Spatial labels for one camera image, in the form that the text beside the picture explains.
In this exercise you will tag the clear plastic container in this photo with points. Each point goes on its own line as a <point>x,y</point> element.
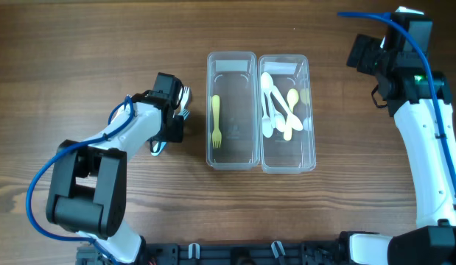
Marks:
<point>232,75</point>
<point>297,155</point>

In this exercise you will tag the white plastic fork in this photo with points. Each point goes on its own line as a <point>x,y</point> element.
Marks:
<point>184,103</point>

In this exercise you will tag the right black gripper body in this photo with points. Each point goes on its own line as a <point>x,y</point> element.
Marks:
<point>372,59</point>

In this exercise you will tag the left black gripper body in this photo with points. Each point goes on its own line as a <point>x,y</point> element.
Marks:
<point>174,132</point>

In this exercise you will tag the white spoon crossing yellow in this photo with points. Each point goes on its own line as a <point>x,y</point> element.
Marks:
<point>267,129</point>

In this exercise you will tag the yellow plastic fork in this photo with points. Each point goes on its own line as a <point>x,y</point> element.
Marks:
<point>216,134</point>

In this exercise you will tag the white plastic spoon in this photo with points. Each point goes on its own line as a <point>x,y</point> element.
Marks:
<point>283,102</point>
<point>266,86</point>
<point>279,120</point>

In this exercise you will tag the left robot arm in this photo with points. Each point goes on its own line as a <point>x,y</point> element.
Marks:
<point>88,189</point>

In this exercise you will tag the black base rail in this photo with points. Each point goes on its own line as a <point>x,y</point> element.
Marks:
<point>277,252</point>

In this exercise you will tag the yellow plastic spoon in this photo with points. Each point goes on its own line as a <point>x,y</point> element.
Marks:
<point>292,100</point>

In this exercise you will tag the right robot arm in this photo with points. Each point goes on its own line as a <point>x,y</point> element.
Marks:
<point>420,102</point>

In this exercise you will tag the light blue plastic fork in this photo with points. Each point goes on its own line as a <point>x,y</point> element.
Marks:
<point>157,148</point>

